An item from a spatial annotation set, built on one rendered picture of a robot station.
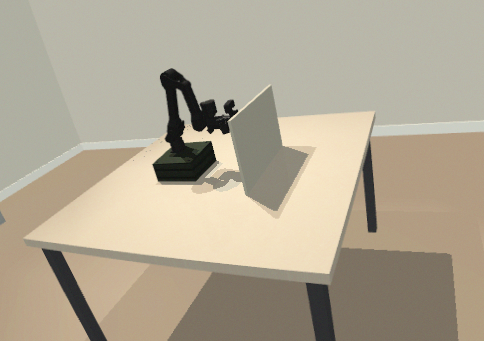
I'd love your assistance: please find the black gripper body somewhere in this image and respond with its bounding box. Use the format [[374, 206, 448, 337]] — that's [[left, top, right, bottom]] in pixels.
[[216, 99, 235, 130]]

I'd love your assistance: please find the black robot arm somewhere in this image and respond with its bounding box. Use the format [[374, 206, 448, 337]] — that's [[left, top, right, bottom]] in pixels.
[[160, 68, 230, 153]]

